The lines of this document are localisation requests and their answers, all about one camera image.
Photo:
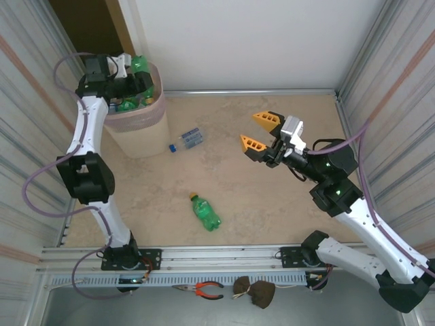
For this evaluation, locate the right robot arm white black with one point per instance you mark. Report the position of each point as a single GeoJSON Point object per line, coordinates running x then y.
{"type": "Point", "coordinates": [391, 237]}

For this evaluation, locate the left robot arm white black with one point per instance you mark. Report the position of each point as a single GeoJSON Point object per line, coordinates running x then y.
{"type": "Point", "coordinates": [85, 129]}

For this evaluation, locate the translucent pink bin liner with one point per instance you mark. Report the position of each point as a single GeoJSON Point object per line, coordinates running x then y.
{"type": "Point", "coordinates": [136, 122]}

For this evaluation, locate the beige ribbed plastic bin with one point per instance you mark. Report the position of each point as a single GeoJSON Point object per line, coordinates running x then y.
{"type": "Point", "coordinates": [146, 142]}

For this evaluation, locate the clear bottle grey blue label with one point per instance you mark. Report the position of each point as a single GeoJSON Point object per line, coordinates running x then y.
{"type": "Point", "coordinates": [192, 137]}

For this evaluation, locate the brown wooden door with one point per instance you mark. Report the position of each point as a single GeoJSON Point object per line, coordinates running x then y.
{"type": "Point", "coordinates": [88, 20]}

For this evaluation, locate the small black controller board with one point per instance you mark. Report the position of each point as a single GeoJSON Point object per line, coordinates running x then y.
{"type": "Point", "coordinates": [316, 278]}
{"type": "Point", "coordinates": [130, 280]}

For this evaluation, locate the brown cloth bundle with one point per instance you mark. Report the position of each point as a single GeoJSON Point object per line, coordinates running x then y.
{"type": "Point", "coordinates": [261, 293]}

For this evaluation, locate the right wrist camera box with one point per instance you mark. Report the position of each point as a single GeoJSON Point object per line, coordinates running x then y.
{"type": "Point", "coordinates": [292, 129]}

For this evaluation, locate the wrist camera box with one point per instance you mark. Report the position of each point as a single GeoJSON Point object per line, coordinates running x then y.
{"type": "Point", "coordinates": [292, 129]}
{"type": "Point", "coordinates": [119, 66]}

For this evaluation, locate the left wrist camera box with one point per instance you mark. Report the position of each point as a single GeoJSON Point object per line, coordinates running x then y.
{"type": "Point", "coordinates": [119, 66]}

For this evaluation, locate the aluminium frame rail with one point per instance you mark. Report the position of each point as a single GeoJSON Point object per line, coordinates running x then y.
{"type": "Point", "coordinates": [342, 117]}
{"type": "Point", "coordinates": [255, 92]}
{"type": "Point", "coordinates": [67, 227]}

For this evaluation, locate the aluminium corner post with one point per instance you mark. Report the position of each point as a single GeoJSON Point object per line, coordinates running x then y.
{"type": "Point", "coordinates": [365, 51]}
{"type": "Point", "coordinates": [64, 37]}

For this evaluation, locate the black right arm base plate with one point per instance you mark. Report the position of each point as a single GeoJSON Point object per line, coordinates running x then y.
{"type": "Point", "coordinates": [289, 256]}

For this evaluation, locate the wide aluminium mounting rail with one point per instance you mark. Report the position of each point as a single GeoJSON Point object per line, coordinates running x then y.
{"type": "Point", "coordinates": [217, 259]}

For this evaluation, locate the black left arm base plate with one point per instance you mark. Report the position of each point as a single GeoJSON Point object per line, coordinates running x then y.
{"type": "Point", "coordinates": [153, 259]}

